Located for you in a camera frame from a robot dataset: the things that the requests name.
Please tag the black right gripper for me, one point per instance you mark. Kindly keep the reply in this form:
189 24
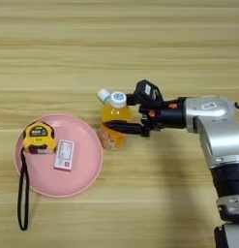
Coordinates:
167 116

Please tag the orange juice bottle white cap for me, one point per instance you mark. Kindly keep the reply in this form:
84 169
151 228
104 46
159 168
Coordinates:
114 113

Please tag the small white red box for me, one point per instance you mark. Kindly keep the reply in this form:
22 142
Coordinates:
64 155

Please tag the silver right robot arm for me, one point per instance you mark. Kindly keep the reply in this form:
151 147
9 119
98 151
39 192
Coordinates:
217 135

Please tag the white green glue stick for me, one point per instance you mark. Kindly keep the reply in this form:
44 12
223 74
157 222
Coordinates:
103 95

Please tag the pink round plate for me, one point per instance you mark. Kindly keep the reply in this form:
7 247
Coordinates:
83 168

